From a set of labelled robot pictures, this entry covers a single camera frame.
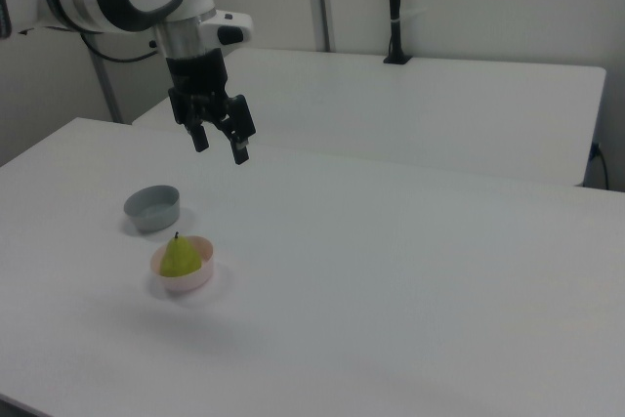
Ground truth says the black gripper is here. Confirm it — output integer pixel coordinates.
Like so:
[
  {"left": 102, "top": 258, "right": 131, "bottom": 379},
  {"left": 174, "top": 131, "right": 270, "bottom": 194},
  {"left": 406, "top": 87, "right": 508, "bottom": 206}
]
[{"left": 165, "top": 48, "right": 258, "bottom": 166}]

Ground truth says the green pear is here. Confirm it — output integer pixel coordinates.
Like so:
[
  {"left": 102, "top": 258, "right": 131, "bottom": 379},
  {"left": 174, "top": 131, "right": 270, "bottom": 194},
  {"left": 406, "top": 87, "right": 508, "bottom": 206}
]
[{"left": 159, "top": 230, "right": 203, "bottom": 278}]

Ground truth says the grey plastic bowl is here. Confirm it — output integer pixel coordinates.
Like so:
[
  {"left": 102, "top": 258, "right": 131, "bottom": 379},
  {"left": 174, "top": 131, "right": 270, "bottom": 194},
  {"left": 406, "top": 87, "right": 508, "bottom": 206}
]
[{"left": 123, "top": 185, "right": 182, "bottom": 234}]

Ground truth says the pink plastic bowl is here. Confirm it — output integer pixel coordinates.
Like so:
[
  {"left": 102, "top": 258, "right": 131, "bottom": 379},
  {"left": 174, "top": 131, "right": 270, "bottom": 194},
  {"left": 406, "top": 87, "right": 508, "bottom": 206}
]
[{"left": 149, "top": 234, "right": 216, "bottom": 294}]

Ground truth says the white side table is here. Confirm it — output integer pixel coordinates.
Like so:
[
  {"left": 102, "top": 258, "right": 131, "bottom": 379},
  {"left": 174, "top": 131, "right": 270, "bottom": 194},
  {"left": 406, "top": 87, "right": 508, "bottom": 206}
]
[{"left": 131, "top": 48, "right": 607, "bottom": 188}]

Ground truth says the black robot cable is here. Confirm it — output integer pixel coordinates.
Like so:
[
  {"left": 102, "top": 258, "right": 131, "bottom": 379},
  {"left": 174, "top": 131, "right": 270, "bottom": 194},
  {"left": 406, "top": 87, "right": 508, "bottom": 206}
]
[{"left": 79, "top": 33, "right": 160, "bottom": 63}]

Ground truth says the black camera stand pole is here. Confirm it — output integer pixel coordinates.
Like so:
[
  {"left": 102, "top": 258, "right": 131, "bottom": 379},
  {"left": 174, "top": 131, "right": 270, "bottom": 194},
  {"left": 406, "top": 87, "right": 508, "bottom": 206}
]
[{"left": 383, "top": 0, "right": 413, "bottom": 65}]

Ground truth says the black wall cable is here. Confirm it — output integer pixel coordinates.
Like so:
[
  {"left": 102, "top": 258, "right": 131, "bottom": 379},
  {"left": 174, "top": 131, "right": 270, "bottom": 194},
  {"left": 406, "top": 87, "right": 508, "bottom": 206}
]
[{"left": 590, "top": 142, "right": 611, "bottom": 189}]

